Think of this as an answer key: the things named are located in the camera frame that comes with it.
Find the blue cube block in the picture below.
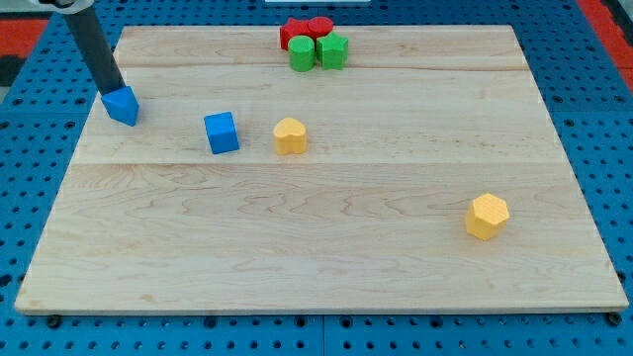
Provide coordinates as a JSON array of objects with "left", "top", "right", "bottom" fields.
[{"left": 204, "top": 112, "right": 239, "bottom": 154}]

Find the yellow heart block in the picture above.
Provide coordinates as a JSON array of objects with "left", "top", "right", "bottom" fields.
[{"left": 273, "top": 117, "right": 308, "bottom": 155}]

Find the light wooden board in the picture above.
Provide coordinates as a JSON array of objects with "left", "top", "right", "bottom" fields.
[{"left": 15, "top": 26, "right": 628, "bottom": 315}]

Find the green star block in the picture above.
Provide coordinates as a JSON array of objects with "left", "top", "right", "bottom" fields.
[{"left": 316, "top": 32, "right": 348, "bottom": 70}]

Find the green cylinder block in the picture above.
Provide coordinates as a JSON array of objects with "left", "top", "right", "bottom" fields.
[{"left": 288, "top": 36, "right": 316, "bottom": 72}]

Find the red cylinder block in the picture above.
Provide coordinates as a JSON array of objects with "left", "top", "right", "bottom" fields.
[{"left": 308, "top": 16, "right": 334, "bottom": 40}]

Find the red star block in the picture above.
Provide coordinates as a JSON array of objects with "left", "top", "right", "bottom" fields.
[{"left": 279, "top": 17, "right": 310, "bottom": 50}]

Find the yellow hexagon block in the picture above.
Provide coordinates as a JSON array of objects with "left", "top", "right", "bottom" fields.
[{"left": 465, "top": 193, "right": 510, "bottom": 240}]

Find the blue triangular prism block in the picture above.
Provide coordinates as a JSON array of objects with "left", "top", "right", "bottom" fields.
[{"left": 101, "top": 86, "right": 139, "bottom": 127}]

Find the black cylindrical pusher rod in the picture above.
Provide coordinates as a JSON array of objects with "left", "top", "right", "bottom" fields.
[{"left": 62, "top": 0, "right": 125, "bottom": 95}]

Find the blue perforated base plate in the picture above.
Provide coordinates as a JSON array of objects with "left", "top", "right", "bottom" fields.
[{"left": 1, "top": 0, "right": 632, "bottom": 355}]

